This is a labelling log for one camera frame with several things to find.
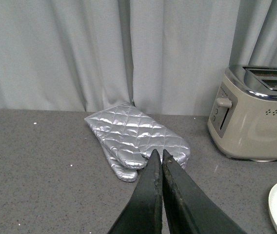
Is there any upper silver quilted oven mitt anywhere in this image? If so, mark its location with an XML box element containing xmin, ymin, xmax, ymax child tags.
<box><xmin>85</xmin><ymin>102</ymin><xmax>190</xmax><ymax>170</ymax></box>

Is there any silver quilted oven mitt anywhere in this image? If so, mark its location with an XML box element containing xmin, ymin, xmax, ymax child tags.
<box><xmin>85</xmin><ymin>102</ymin><xmax>190</xmax><ymax>170</ymax></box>
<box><xmin>101</xmin><ymin>145</ymin><xmax>138</xmax><ymax>182</ymax></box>

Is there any beige two-slot toaster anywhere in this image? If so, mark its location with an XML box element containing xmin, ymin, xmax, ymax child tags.
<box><xmin>208</xmin><ymin>65</ymin><xmax>277</xmax><ymax>162</ymax></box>

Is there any lower silver quilted oven mitt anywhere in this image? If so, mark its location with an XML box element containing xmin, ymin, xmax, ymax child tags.
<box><xmin>101</xmin><ymin>145</ymin><xmax>138</xmax><ymax>182</ymax></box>

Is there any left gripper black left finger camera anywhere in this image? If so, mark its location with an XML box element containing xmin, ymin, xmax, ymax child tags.
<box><xmin>109</xmin><ymin>149</ymin><xmax>162</xmax><ymax>234</ymax></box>

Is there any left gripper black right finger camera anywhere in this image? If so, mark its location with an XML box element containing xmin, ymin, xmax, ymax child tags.
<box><xmin>162</xmin><ymin>150</ymin><xmax>246</xmax><ymax>234</ymax></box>

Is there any grey curtain backdrop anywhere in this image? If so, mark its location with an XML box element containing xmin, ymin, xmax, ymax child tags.
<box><xmin>0</xmin><ymin>0</ymin><xmax>277</xmax><ymax>116</ymax></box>

